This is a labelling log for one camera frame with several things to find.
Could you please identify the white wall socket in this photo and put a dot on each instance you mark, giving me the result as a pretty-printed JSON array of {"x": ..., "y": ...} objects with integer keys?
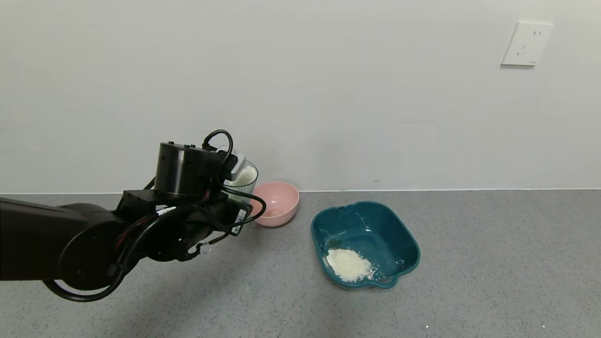
[{"x": 527, "y": 43}]

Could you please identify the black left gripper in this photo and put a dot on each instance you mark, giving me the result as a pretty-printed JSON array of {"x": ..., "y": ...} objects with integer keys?
[{"x": 241, "y": 218}]

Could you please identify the white powder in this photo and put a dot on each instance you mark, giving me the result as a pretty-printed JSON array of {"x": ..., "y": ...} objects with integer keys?
[
  {"x": 350, "y": 265},
  {"x": 248, "y": 176}
]

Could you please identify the ribbed clear plastic cup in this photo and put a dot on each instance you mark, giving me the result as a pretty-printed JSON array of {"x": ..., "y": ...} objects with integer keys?
[{"x": 244, "y": 192}]

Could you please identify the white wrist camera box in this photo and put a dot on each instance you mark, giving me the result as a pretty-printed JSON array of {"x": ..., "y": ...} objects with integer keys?
[{"x": 237, "y": 164}]

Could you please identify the pink bowl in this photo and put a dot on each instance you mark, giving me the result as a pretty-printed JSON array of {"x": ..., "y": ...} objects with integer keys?
[{"x": 277, "y": 206}]

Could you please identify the teal square tray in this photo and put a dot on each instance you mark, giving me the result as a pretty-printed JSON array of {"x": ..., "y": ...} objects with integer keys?
[{"x": 371, "y": 230}]

